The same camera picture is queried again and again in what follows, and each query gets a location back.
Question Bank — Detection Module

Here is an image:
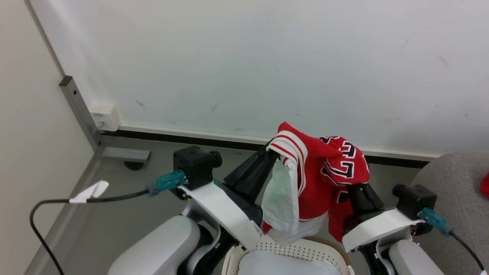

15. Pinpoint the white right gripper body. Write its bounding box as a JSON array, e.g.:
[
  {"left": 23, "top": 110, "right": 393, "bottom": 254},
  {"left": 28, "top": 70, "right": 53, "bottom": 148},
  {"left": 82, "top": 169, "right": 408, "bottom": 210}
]
[{"left": 342, "top": 208, "right": 425, "bottom": 253}]

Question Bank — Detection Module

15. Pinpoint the red basketball jersey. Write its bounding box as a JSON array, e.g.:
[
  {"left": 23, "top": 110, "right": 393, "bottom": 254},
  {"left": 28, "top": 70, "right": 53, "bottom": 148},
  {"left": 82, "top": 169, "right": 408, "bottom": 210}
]
[{"left": 262, "top": 121, "right": 370, "bottom": 243}]

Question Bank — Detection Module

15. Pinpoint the teal cable connector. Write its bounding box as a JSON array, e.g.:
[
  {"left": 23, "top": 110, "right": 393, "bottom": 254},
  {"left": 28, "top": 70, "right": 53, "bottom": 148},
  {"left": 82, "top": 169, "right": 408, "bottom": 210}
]
[
  {"left": 419, "top": 207, "right": 456, "bottom": 236},
  {"left": 146, "top": 170, "right": 187, "bottom": 197}
]

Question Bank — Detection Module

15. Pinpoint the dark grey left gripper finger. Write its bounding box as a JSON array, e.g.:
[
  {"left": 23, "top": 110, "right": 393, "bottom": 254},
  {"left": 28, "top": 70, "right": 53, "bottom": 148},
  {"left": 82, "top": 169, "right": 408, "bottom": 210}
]
[
  {"left": 223, "top": 144, "right": 273, "bottom": 188},
  {"left": 244, "top": 149, "right": 279, "bottom": 200}
]

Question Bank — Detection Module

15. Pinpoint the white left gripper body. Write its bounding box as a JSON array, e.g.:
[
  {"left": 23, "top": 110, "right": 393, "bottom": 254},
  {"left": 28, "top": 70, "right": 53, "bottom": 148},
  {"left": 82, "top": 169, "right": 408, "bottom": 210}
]
[{"left": 179, "top": 182, "right": 265, "bottom": 252}]

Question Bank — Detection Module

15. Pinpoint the grey fabric sofa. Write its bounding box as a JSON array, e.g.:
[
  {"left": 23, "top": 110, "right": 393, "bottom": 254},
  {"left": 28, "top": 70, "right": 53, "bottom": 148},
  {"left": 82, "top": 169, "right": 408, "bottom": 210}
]
[{"left": 408, "top": 150, "right": 489, "bottom": 275}]

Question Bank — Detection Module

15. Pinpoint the white perforated laundry basket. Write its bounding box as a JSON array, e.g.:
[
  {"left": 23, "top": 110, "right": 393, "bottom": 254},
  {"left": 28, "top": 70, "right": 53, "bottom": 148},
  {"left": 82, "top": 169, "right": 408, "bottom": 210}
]
[{"left": 222, "top": 236, "right": 355, "bottom": 275}]

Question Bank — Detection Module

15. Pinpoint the white cable label tag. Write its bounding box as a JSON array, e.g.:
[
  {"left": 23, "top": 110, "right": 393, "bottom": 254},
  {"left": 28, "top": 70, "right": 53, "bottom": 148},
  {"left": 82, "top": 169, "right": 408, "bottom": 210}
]
[{"left": 68, "top": 180, "right": 110, "bottom": 204}]

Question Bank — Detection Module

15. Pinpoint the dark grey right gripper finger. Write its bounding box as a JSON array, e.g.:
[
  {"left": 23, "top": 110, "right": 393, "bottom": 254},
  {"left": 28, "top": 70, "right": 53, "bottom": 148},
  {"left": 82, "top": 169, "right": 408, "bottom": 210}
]
[
  {"left": 348, "top": 184, "right": 368, "bottom": 226},
  {"left": 361, "top": 183, "right": 385, "bottom": 222}
]

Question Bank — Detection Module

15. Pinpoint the white cloth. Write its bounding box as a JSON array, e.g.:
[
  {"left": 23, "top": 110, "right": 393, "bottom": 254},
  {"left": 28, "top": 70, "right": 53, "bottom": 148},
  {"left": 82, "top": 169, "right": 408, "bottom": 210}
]
[{"left": 237, "top": 250, "right": 341, "bottom": 275}]

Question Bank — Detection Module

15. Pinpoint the white wall socket box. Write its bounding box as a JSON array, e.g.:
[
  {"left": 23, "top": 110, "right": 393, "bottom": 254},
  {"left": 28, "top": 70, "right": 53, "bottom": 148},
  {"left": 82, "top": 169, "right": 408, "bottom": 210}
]
[{"left": 89, "top": 101, "right": 121, "bottom": 133}]

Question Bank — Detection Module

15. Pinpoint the dark baseboard with white trim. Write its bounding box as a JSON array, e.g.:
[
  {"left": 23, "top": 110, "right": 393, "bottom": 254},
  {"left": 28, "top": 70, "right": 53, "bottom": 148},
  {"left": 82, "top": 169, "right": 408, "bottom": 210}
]
[{"left": 100, "top": 122, "right": 440, "bottom": 169}]

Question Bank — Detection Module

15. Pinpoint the white mesh garment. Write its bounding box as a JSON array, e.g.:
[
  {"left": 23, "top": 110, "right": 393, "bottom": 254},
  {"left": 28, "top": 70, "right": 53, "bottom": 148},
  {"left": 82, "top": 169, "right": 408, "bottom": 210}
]
[{"left": 261, "top": 157, "right": 301, "bottom": 235}]

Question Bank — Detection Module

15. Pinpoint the grey metal frame post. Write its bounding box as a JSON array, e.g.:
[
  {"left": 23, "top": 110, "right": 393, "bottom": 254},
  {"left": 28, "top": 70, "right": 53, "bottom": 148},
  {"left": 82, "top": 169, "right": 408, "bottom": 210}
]
[{"left": 59, "top": 75, "right": 152, "bottom": 163}]

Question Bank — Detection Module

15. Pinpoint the black camera cable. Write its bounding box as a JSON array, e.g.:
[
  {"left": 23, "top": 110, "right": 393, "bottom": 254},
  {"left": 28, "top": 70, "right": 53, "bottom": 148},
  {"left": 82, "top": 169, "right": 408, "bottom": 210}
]
[
  {"left": 29, "top": 189, "right": 150, "bottom": 275},
  {"left": 449, "top": 230, "right": 486, "bottom": 274}
]

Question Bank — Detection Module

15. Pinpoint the red clothing piece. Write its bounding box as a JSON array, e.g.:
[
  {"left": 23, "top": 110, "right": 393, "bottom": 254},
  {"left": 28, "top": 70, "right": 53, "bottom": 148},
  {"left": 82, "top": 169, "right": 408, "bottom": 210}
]
[{"left": 479, "top": 171, "right": 489, "bottom": 199}]

